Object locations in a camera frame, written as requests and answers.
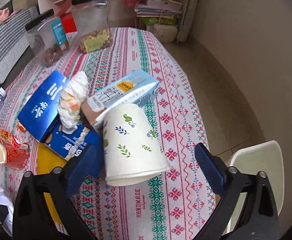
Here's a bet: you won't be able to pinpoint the red instant noodle cup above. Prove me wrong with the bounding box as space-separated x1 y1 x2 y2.
0 128 29 170

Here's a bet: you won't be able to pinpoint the tissue with stains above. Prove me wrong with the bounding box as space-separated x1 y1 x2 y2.
58 71 89 134

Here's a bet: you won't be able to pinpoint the white paper cup leaf print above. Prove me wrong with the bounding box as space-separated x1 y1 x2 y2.
103 103 172 186

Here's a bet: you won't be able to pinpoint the white trash bin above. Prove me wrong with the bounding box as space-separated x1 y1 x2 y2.
222 140 285 235

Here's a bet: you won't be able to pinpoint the crumpled white paper ball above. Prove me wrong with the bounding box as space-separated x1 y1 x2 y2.
0 186 14 234

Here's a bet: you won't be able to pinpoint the yellow plastic bag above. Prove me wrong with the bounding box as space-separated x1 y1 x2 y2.
37 143 67 225

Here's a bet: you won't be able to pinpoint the patterned tablecloth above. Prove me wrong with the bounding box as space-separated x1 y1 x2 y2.
0 28 216 239

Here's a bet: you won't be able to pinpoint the blue snack wrapper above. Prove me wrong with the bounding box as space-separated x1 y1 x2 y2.
44 121 104 179

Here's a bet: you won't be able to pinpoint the dark blue carton box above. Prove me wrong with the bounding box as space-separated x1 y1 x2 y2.
17 70 69 142

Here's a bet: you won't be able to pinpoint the grey sofa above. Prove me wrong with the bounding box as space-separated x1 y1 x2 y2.
0 38 34 89

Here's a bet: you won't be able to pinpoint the light blue milk carton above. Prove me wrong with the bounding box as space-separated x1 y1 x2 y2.
81 69 159 133

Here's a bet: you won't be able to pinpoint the grey striped sofa cover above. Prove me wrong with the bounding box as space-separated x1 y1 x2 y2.
0 7 38 61

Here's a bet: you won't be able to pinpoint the jar with walnuts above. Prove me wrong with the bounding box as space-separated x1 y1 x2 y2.
25 9 69 67

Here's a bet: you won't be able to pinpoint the red gift box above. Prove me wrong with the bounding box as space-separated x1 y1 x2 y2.
60 12 77 33

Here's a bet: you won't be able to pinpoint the pink pig plush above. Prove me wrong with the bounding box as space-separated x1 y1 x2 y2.
0 8 11 24

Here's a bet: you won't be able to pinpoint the jar with mixed nuts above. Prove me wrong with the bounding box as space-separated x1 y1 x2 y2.
72 0 112 54

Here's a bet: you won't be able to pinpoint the pile of books and papers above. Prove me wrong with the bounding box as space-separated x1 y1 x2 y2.
134 0 183 25

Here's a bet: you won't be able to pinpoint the beige curtain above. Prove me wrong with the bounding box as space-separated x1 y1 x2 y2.
176 0 207 42

